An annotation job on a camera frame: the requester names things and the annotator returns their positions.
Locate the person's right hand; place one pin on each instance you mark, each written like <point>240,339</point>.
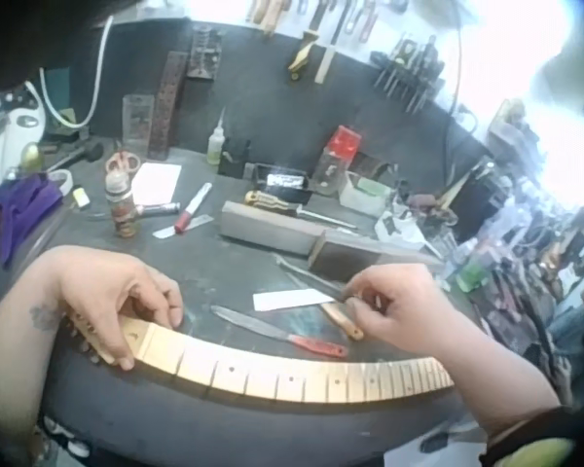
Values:
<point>404,316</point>

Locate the person's left hand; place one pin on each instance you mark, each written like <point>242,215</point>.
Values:
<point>97,287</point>

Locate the maple guitar neck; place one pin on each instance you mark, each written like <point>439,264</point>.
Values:
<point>272,382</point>

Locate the dark wooden sanding block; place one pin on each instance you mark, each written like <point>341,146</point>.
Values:
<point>365,255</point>

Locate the green bottle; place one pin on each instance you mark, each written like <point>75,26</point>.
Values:
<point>474,267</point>

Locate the brown glue bottle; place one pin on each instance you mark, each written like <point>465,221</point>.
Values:
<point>120,204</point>

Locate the flat metal scraper blade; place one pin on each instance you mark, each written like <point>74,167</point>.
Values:
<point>168,231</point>

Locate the small yellow white box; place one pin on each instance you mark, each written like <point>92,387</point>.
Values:
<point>81,198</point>

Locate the silver metal tube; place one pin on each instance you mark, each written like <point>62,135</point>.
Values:
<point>158,208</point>

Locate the bare metal file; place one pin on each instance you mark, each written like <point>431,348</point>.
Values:
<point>306,272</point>

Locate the purple cloth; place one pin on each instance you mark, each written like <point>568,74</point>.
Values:
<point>19,214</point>

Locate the white tape roll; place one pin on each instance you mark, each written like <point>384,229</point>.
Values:
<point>62,181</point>

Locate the white paper card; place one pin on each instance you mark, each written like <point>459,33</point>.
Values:
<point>292,299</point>

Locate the white paper sheet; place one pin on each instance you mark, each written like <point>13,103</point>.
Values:
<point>156,182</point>

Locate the red white craft knife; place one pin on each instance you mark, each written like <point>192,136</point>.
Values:
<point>192,209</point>

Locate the translucent plastic tub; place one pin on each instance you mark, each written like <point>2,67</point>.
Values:
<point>367,194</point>

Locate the black mallet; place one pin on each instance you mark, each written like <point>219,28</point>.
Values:
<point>80,154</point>

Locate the cluttered side shelf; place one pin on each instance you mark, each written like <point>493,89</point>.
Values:
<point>525,253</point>

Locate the long wooden sanding block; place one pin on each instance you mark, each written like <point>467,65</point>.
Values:
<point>267,226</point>

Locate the clear plastic package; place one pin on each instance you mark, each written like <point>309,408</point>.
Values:
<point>137,121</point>

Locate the clear container red lid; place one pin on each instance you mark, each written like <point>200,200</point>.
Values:
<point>338,155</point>

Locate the yellow black screwdriver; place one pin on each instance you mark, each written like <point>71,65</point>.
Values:
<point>272,200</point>

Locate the white guitar body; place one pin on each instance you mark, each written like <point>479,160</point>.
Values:
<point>14,131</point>

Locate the black tray with foil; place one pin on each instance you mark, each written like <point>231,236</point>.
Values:
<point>282,182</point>

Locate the clear nozzle bottle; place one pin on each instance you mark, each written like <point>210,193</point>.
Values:
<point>215,143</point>

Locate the small black box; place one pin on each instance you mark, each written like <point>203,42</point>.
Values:
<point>234,158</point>

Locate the brown perforated strip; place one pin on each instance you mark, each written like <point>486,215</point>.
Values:
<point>168,107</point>

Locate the rack of pliers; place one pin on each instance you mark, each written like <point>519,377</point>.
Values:
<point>409,73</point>

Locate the dark block with springs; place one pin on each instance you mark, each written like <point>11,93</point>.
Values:
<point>205,53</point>

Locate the wall rack of hanging tools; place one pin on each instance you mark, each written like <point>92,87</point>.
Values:
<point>316,34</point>

